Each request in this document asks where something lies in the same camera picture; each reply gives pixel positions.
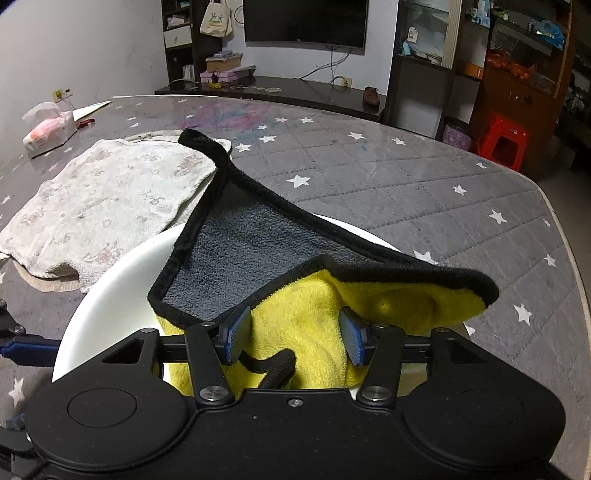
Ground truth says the brown wooden cabinet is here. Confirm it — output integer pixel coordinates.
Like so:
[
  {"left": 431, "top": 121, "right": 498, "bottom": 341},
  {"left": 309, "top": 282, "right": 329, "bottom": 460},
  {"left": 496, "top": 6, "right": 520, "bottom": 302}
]
[{"left": 462, "top": 0, "right": 575, "bottom": 181}]

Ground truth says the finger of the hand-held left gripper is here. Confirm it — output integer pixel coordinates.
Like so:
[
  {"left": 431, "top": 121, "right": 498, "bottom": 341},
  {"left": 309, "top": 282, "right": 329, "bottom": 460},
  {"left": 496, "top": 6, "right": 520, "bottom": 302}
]
[
  {"left": 0, "top": 412, "right": 35, "bottom": 462},
  {"left": 0, "top": 300, "right": 63, "bottom": 365}
]

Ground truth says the red plastic stool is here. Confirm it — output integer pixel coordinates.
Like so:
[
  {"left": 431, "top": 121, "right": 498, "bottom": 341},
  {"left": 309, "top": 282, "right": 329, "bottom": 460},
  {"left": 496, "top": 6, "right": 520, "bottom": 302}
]
[{"left": 475, "top": 112, "right": 530, "bottom": 171}]

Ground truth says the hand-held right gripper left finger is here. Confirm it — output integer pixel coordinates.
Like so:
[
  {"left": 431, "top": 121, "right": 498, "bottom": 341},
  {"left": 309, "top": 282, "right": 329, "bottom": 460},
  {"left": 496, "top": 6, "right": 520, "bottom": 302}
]
[{"left": 100, "top": 305, "right": 252, "bottom": 408}]

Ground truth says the grey star-print table cover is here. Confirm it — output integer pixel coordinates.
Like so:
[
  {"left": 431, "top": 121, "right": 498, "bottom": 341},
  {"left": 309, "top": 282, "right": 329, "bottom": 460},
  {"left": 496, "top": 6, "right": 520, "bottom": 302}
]
[{"left": 0, "top": 95, "right": 591, "bottom": 480}]

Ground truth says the yellow black-edged microfiber cloth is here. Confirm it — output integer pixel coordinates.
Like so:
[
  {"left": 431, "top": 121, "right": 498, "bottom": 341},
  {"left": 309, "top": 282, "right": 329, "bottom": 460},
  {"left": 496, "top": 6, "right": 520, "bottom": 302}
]
[{"left": 148, "top": 128, "right": 500, "bottom": 400}]

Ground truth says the black television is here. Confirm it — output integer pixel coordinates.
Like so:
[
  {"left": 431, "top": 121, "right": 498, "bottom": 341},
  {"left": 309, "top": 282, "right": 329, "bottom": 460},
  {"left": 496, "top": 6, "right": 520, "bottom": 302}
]
[{"left": 242, "top": 0, "right": 370, "bottom": 51}]

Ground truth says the beige tote bag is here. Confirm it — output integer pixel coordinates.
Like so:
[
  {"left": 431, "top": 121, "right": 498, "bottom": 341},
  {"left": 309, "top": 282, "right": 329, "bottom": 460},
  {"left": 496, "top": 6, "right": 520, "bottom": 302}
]
[{"left": 199, "top": 0, "right": 233, "bottom": 38}]

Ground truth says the dark low television bench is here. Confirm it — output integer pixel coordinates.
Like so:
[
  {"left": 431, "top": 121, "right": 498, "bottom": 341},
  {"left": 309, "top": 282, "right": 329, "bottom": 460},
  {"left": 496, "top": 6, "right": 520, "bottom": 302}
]
[{"left": 154, "top": 75, "right": 386, "bottom": 123}]

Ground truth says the white patterned towel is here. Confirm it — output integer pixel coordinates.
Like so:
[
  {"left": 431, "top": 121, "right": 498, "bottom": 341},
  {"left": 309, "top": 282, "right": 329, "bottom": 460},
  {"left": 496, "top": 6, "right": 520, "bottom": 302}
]
[{"left": 0, "top": 130, "right": 232, "bottom": 295}]

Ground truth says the white paper sheet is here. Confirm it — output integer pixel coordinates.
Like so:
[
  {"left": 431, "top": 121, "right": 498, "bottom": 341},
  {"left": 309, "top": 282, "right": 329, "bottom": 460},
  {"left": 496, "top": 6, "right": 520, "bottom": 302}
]
[{"left": 69, "top": 102, "right": 112, "bottom": 121}]

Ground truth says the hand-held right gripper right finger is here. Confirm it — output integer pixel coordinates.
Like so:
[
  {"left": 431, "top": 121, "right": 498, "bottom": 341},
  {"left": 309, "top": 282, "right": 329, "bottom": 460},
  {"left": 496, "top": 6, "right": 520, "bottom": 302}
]
[{"left": 339, "top": 307, "right": 490, "bottom": 408}]

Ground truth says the white bowl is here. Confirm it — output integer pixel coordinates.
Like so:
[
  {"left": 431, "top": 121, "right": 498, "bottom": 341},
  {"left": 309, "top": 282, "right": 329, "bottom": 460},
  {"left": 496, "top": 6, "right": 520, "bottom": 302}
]
[{"left": 52, "top": 213, "right": 477, "bottom": 400}]

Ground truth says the dark open shelf unit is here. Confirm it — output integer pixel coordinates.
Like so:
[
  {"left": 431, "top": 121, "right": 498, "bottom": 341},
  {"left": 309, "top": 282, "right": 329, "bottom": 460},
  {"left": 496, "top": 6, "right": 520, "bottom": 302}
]
[{"left": 161, "top": 0, "right": 218, "bottom": 84}]

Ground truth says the bag of oranges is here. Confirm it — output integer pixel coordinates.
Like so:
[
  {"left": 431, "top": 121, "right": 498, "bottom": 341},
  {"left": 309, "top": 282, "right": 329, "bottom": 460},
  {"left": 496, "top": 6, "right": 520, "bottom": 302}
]
[{"left": 487, "top": 50, "right": 537, "bottom": 80}]

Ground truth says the purple patterned box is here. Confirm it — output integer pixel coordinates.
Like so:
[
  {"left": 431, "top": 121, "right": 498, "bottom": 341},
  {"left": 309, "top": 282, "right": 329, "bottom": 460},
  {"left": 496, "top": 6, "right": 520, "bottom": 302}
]
[{"left": 442, "top": 121, "right": 472, "bottom": 152}]

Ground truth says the tissue pack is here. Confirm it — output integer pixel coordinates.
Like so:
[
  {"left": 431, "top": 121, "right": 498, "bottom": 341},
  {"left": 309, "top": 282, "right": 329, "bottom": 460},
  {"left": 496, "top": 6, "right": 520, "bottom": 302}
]
[{"left": 21, "top": 102, "right": 79, "bottom": 155}]

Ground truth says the stack of pink boxes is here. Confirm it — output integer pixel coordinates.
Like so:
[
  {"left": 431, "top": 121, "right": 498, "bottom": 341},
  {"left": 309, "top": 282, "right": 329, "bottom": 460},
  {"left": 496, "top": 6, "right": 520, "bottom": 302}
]
[{"left": 199, "top": 52, "right": 256, "bottom": 84}]

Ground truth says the glass display cabinet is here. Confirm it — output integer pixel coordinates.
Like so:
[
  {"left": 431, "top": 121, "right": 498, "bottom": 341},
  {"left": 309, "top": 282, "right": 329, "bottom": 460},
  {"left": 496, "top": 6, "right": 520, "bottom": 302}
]
[{"left": 385, "top": 0, "right": 490, "bottom": 139}]

